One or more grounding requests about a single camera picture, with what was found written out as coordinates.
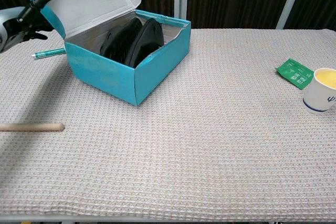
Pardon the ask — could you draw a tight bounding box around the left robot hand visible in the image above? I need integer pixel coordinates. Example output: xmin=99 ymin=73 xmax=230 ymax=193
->
xmin=0 ymin=0 xmax=57 ymax=53

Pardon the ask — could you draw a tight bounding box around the light blue shoe box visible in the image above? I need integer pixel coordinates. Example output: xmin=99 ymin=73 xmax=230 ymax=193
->
xmin=6 ymin=0 xmax=192 ymax=108

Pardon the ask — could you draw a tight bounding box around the green marker pen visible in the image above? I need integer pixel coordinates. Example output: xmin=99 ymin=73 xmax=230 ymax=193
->
xmin=31 ymin=47 xmax=66 ymax=58

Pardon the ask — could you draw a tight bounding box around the wooden stick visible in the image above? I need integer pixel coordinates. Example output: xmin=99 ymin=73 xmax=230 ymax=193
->
xmin=0 ymin=122 xmax=65 ymax=133

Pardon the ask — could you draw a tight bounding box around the beige woven tablecloth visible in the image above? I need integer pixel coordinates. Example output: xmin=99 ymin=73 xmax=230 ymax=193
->
xmin=0 ymin=28 xmax=336 ymax=222

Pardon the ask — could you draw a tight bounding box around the green tea packet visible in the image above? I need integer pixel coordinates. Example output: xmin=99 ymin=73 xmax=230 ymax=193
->
xmin=275 ymin=58 xmax=315 ymax=91

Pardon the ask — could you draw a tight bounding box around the paper cup with yellow liquid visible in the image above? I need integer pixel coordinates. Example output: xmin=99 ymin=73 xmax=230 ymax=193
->
xmin=302 ymin=67 xmax=336 ymax=115

